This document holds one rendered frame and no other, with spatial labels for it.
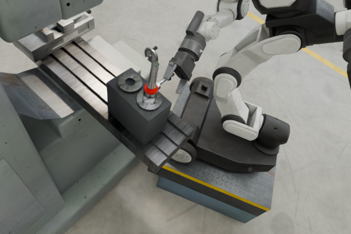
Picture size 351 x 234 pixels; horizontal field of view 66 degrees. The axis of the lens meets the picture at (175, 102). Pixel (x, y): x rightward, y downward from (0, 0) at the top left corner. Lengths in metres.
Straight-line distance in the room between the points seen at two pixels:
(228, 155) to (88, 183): 0.89
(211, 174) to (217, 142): 0.21
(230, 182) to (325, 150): 1.27
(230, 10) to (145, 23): 1.96
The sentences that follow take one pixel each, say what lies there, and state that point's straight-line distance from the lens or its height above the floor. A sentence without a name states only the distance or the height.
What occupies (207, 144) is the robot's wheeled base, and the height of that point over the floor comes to 0.57.
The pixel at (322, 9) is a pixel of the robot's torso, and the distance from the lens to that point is 1.16.
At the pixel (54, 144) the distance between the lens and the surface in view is 1.34.
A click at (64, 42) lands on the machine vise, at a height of 1.00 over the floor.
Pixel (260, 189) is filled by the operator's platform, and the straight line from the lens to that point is 1.83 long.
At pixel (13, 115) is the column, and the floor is 1.21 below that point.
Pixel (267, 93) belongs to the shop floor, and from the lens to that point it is 2.86.
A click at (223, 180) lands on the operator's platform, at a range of 1.75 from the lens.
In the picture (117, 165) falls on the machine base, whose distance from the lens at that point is 1.89.
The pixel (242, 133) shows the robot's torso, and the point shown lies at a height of 0.68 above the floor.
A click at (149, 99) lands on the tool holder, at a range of 0.91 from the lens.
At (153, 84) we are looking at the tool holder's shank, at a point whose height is 1.28.
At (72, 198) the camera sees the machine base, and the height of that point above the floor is 0.20.
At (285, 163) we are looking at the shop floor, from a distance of 2.51.
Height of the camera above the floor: 1.95
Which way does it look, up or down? 53 degrees down
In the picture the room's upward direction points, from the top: 17 degrees clockwise
